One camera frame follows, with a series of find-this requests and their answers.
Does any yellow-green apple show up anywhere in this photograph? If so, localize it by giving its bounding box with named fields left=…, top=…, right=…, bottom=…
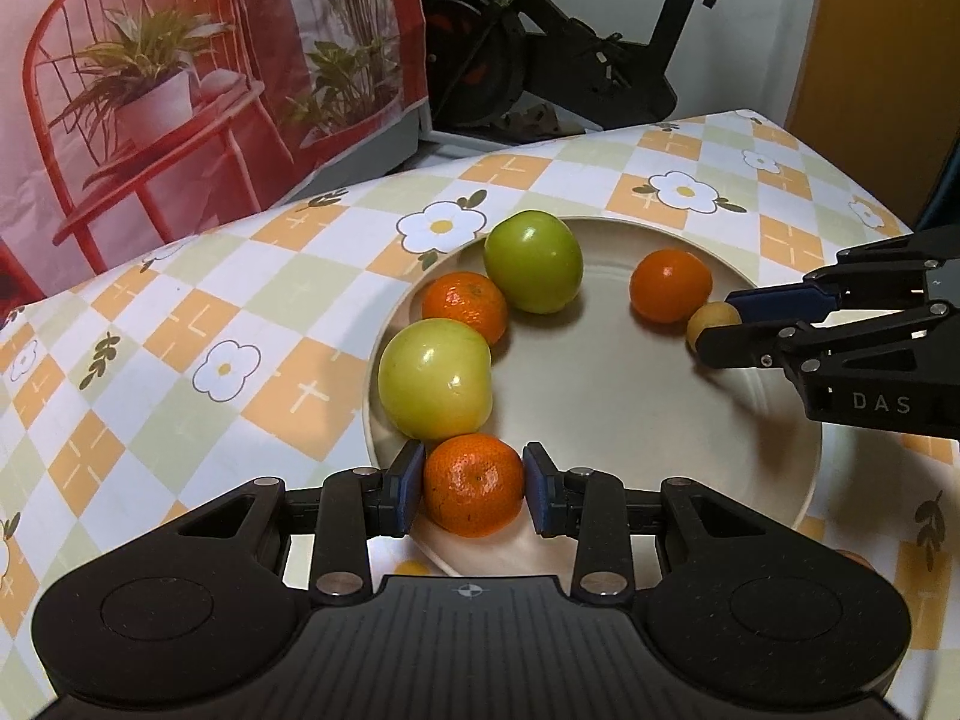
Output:
left=377, top=319, right=494, bottom=442

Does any green apple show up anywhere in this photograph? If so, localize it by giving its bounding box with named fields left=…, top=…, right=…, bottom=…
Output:
left=483, top=210, right=584, bottom=314

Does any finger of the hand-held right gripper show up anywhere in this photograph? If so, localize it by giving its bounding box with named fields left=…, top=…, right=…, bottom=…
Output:
left=694, top=300, right=960, bottom=391
left=726, top=225, right=960, bottom=325

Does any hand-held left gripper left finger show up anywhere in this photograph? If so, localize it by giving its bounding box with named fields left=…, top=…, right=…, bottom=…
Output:
left=176, top=441, right=428, bottom=605

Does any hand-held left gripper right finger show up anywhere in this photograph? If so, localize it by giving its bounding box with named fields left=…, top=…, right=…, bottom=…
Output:
left=523, top=441, right=785, bottom=605

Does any small tan longan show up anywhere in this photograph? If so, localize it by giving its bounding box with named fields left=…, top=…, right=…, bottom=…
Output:
left=686, top=301, right=743, bottom=352

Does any wooden door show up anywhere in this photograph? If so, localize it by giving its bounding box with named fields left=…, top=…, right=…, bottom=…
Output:
left=780, top=0, right=960, bottom=230

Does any orange tangerine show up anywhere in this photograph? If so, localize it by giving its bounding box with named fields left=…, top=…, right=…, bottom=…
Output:
left=422, top=433, right=526, bottom=539
left=628, top=249, right=714, bottom=325
left=421, top=271, right=509, bottom=347

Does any checked floral tablecloth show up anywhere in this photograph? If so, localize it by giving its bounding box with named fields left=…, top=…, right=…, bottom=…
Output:
left=0, top=109, right=960, bottom=720

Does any black exercise bike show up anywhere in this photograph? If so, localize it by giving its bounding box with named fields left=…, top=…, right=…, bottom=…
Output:
left=416, top=0, right=781, bottom=136

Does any beige plate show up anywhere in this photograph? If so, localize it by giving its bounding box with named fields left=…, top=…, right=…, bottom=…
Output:
left=362, top=217, right=824, bottom=578

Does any pink printed backdrop cloth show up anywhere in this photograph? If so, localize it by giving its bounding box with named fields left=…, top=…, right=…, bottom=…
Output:
left=0, top=0, right=428, bottom=308

